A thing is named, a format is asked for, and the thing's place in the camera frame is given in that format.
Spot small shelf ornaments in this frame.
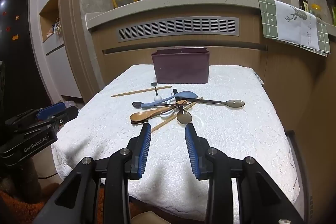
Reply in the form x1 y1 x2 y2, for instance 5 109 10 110
46 17 64 37

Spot black refrigerator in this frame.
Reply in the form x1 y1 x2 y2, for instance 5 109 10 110
0 0 53 119

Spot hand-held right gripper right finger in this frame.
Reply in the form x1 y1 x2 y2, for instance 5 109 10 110
184 124 306 224

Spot black-handled smoked spoon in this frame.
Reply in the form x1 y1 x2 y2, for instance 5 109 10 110
172 89 193 125
181 98 245 110

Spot purple plastic utensil holder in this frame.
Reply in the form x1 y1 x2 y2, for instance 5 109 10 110
151 48 210 84

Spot wooden spoon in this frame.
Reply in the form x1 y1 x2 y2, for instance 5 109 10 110
130 102 196 122

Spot beige kitchen counter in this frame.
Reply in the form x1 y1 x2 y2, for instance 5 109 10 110
84 0 336 39

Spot blue plastic spoon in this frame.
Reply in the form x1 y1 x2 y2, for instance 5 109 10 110
141 91 198 109

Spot wooden chopstick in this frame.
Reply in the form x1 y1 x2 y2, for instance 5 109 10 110
151 97 203 132
111 86 172 97

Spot yellow-capped bottle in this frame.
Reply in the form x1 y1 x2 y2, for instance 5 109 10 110
310 4 322 20

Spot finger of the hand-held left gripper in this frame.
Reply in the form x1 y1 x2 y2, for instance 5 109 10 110
5 102 66 126
12 106 79 140

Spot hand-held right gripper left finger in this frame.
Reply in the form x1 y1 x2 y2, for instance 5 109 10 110
31 123 153 224

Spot white textured towel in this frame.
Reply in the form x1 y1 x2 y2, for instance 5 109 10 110
51 64 300 222

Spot green checked kitchen towel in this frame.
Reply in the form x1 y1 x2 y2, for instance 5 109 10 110
259 0 331 57

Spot grey vent grille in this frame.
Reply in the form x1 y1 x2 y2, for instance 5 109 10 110
117 17 240 43

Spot white-ended metal spoon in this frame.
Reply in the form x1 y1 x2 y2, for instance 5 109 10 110
160 108 177 118
150 82 162 102

